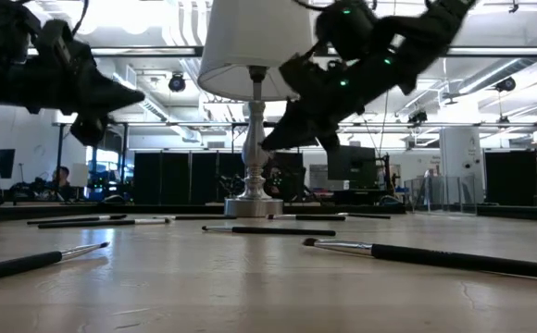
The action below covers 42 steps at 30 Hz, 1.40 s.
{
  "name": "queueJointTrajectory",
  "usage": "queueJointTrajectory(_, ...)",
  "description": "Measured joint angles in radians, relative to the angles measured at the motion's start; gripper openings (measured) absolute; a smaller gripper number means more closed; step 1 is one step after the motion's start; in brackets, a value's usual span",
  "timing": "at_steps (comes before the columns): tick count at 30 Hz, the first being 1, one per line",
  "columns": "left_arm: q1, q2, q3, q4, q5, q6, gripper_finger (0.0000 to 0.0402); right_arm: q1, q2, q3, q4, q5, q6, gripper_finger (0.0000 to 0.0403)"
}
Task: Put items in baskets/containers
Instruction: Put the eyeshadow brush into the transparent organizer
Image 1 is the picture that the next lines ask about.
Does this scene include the white shade silver table lamp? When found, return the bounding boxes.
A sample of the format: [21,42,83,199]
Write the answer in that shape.
[197,0,318,218]

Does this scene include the black horizontal frame bar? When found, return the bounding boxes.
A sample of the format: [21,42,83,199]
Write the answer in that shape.
[51,120,537,130]

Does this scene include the person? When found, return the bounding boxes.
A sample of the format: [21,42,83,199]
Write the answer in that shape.
[50,165,76,203]

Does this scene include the white pillar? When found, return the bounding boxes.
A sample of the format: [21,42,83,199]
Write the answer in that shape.
[439,126,486,204]

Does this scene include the black ceiling camera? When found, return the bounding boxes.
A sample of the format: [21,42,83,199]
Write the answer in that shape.
[494,76,518,93]
[406,109,430,125]
[168,71,187,93]

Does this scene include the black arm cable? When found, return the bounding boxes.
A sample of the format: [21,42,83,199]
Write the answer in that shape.
[70,0,89,37]

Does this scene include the black computer monitor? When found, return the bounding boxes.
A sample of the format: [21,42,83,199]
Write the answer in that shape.
[327,144,379,190]

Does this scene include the black partition panels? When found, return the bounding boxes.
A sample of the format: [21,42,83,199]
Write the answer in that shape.
[132,150,305,205]
[484,150,537,208]

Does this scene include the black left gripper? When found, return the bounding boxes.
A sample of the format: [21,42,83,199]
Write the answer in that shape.
[27,18,145,147]

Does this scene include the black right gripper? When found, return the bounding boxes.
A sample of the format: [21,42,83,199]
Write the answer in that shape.
[261,45,371,154]

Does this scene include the overhead light bar black frame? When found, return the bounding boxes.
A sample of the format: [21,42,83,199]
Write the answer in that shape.
[26,44,537,58]

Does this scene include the thin black pencil far left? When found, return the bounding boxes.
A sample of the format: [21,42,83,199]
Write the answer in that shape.
[26,214,128,227]

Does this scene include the clear acrylic organizer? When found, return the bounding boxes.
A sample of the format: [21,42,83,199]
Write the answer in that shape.
[405,174,479,215]

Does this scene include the white board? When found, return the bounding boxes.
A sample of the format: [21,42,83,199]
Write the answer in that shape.
[70,162,90,189]

